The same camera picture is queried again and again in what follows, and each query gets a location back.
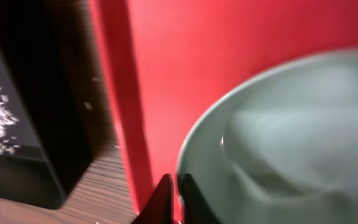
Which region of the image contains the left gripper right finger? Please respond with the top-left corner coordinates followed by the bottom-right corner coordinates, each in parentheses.
top-left (179, 174), bottom-right (221, 224)

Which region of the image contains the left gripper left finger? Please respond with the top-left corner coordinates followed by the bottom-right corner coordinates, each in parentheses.
top-left (131, 174), bottom-right (174, 224)

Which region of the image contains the mint green bowl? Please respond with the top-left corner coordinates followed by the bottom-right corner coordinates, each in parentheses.
top-left (177, 48), bottom-right (358, 223)

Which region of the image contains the black waste tray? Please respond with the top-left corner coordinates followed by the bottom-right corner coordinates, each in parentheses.
top-left (0, 0), bottom-right (117, 210)

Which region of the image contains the red serving tray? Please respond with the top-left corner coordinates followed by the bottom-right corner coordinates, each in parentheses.
top-left (89, 0), bottom-right (358, 213)

